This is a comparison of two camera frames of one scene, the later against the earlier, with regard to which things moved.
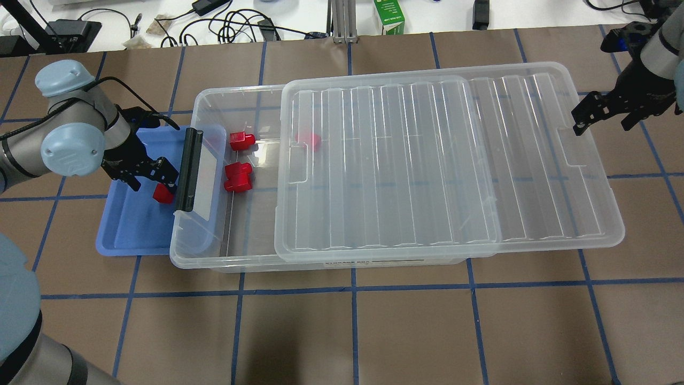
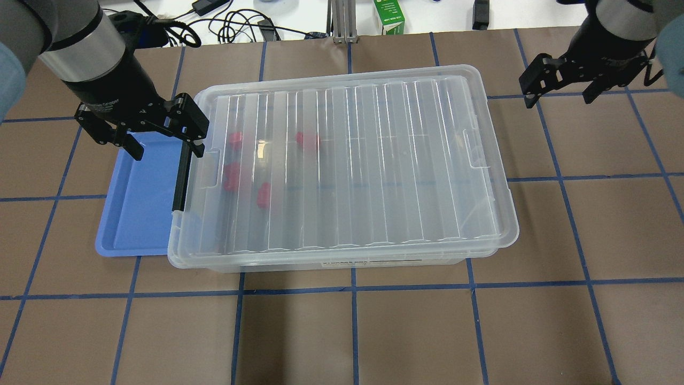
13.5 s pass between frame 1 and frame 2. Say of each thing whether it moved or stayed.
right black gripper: moved
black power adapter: stayed
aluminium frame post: stayed
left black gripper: moved
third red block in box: stayed
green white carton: stayed
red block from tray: moved
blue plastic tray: stayed
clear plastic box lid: moved
